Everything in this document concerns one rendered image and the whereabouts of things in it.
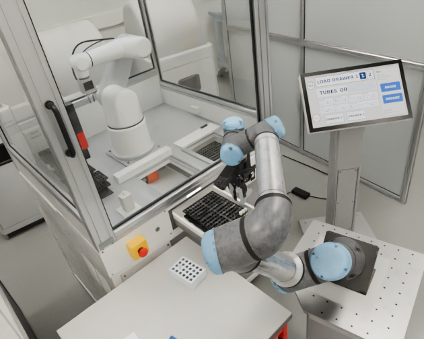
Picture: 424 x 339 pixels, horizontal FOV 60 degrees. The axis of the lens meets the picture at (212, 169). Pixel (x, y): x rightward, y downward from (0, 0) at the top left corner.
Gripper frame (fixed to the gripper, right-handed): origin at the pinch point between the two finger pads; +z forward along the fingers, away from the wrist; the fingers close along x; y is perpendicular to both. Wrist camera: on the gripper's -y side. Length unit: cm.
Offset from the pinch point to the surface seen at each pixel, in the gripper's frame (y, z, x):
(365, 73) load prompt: 98, -19, 2
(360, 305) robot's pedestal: 3, 21, -52
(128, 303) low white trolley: -52, 21, 10
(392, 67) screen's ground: 109, -19, -7
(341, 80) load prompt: 88, -17, 9
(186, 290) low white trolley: -33.6, 21.3, -1.9
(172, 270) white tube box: -32.5, 17.6, 6.8
